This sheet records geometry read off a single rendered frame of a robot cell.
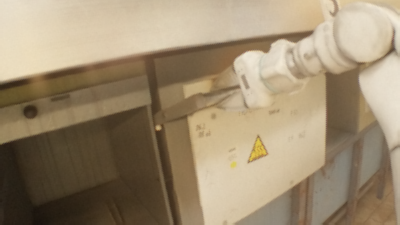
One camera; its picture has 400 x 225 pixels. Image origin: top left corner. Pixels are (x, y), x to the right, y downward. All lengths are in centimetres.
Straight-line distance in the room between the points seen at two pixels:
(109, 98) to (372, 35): 57
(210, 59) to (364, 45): 58
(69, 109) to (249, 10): 46
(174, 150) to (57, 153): 70
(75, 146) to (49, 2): 103
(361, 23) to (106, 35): 32
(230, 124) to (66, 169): 89
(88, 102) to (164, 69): 23
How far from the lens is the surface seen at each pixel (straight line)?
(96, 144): 138
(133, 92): 71
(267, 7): 57
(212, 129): 72
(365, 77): 36
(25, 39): 38
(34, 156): 136
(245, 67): 47
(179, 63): 78
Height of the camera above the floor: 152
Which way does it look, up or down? 14 degrees down
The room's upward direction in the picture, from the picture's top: 7 degrees counter-clockwise
